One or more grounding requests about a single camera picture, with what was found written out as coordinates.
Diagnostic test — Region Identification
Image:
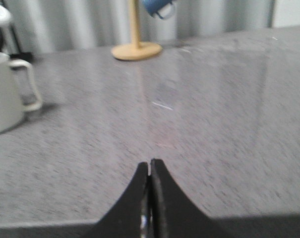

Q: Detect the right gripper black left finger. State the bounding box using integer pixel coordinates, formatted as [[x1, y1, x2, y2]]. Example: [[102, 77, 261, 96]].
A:
[[84, 162, 150, 238]]

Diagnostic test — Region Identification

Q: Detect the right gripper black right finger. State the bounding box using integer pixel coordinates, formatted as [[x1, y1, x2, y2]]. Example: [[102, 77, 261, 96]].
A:
[[150, 159, 232, 238]]

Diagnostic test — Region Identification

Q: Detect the white HOME ribbed mug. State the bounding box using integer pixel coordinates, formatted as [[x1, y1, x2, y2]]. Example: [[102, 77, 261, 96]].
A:
[[0, 52, 43, 133]]

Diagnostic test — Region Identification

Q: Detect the wooden mug tree stand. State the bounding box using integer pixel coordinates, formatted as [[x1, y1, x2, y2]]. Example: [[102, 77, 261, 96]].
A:
[[111, 0, 162, 61]]

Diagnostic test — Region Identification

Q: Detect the blue enamel mug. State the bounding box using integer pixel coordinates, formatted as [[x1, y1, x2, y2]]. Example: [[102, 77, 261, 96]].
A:
[[141, 0, 176, 20]]

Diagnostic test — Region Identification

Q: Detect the black wire mug rack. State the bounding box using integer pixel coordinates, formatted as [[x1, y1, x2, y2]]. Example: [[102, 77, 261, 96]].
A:
[[0, 24, 34, 62]]

